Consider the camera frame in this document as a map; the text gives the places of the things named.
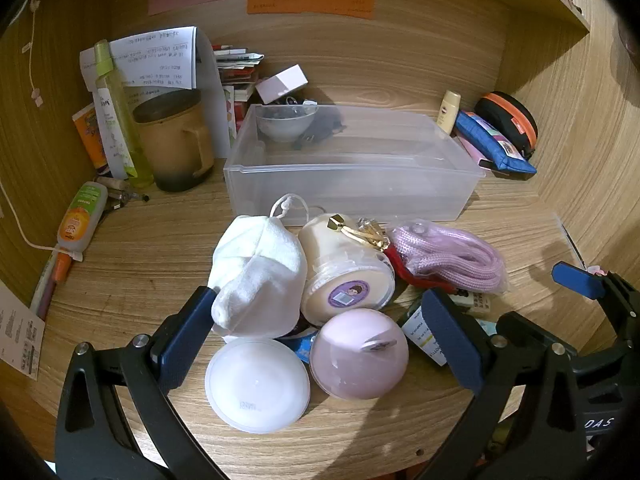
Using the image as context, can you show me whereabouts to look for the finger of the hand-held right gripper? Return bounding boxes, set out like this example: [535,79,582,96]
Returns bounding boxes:
[551,261,640,347]

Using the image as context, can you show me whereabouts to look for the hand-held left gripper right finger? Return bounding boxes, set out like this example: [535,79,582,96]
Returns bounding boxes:
[420,287,587,480]

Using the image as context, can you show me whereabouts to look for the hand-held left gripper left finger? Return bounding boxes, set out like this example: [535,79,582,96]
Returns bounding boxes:
[54,285,236,480]

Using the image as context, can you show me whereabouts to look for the pink braided cord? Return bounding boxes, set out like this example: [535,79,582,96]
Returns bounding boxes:
[387,220,511,295]

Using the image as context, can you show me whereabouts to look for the white round lid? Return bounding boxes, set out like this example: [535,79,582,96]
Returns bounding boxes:
[204,337,311,435]

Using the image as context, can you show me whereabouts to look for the pink round case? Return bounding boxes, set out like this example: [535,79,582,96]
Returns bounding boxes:
[309,308,410,401]

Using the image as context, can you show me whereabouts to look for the white cloth pouch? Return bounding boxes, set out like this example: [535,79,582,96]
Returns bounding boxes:
[207,194,308,339]

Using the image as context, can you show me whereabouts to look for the cream candle jar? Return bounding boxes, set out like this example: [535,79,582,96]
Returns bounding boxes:
[298,213,396,325]

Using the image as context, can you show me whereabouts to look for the clear plastic storage box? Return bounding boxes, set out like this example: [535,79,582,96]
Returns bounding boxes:
[223,103,487,222]

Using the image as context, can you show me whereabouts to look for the wooden desktop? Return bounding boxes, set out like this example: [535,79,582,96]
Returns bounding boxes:
[10,85,601,471]

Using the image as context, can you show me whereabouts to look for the blue packet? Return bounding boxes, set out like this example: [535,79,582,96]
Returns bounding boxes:
[277,331,321,364]

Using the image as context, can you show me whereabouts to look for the orange pen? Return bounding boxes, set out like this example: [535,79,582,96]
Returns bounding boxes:
[29,250,72,322]

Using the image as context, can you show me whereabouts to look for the orange-green squeeze bottle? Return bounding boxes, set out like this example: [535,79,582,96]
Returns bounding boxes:
[56,181,110,254]

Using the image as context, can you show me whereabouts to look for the blue pencil pouch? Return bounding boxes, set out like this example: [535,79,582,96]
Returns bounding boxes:
[453,109,538,176]

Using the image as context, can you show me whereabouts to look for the pink flat case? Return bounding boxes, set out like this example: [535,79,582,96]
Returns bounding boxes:
[451,129,495,172]

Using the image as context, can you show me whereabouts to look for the white receipt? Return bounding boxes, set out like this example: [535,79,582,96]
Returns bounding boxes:
[0,280,46,382]

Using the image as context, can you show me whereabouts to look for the black and orange round case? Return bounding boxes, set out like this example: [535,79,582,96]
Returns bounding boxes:
[473,91,539,162]

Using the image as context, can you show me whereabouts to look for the brown mug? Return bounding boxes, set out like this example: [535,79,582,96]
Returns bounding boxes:
[132,88,216,193]

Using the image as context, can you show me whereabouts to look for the small cream lotion bottle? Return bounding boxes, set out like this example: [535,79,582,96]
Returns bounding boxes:
[436,90,462,135]

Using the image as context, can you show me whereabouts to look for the orange snack box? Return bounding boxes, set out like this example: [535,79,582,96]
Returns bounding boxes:
[72,104,109,171]

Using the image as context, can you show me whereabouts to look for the yellow-green spray bottle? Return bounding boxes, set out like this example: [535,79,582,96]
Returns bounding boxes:
[93,39,155,189]

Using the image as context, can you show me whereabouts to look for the dark clip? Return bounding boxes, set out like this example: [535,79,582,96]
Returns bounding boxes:
[294,109,347,151]

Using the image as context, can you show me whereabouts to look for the stack of small books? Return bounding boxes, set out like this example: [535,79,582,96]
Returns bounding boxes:
[212,44,267,102]

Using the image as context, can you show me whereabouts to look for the pink and white box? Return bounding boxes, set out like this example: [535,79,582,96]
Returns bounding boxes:
[255,64,309,106]

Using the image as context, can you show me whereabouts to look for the white printed paper sheet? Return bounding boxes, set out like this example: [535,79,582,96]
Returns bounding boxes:
[80,26,232,162]

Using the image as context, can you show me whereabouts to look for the orange paper note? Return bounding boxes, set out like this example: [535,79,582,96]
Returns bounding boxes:
[246,0,376,19]

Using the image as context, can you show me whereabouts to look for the red strap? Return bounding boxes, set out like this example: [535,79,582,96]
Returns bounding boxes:
[384,246,430,288]

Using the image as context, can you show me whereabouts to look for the white cable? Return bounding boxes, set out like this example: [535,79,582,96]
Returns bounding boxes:
[0,199,84,262]

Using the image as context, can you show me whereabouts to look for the hanging white string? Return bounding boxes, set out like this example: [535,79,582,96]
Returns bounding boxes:
[21,0,45,109]

